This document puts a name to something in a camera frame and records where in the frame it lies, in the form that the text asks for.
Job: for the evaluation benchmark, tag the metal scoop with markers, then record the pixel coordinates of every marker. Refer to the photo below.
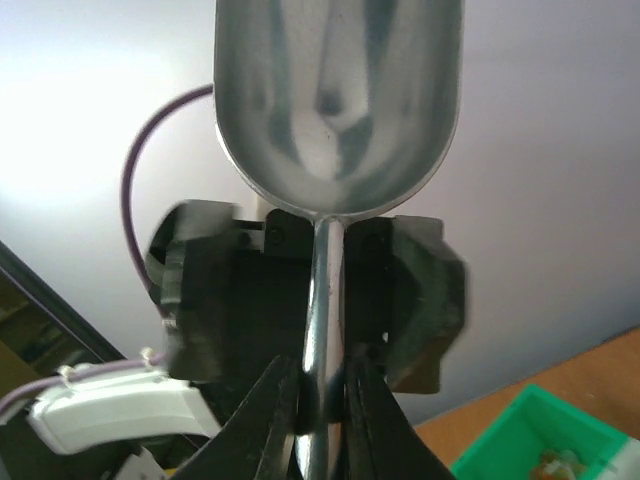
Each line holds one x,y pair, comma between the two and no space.
337,112

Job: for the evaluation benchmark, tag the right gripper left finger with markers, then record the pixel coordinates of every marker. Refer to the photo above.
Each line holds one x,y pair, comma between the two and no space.
256,443

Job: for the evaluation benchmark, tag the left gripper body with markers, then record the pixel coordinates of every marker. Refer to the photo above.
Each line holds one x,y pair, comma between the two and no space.
269,291

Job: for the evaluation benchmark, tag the green plastic bin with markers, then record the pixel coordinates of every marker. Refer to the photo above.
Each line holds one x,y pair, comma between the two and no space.
538,423

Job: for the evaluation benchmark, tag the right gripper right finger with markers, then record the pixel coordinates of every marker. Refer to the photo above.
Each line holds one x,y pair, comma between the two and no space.
380,442

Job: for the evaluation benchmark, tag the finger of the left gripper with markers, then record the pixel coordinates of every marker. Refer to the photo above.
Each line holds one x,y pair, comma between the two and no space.
429,304
189,264

